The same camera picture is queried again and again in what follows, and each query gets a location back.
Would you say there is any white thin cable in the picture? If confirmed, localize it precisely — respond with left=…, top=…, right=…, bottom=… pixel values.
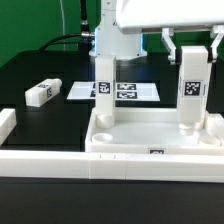
left=59, top=0, right=66, bottom=52

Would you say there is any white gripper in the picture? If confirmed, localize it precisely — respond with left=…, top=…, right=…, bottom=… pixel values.
left=116, top=0, right=224, bottom=65

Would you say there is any white front fence bar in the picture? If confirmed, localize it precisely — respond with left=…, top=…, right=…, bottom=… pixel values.
left=0, top=150, right=224, bottom=183

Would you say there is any white left fence block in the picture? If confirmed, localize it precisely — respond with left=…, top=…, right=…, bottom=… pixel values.
left=0, top=108, right=17, bottom=146

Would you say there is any black cable with connector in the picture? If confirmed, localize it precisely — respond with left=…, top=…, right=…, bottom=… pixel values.
left=39, top=0, right=98, bottom=52

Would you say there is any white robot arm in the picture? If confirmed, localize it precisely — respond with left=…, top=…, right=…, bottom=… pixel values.
left=90, top=0, right=224, bottom=64

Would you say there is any white desk top tray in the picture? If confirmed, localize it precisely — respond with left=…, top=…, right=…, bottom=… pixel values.
left=85, top=107, right=224, bottom=156

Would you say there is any marker tag sheet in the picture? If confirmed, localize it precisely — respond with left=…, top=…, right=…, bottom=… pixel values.
left=67, top=82, right=160, bottom=102

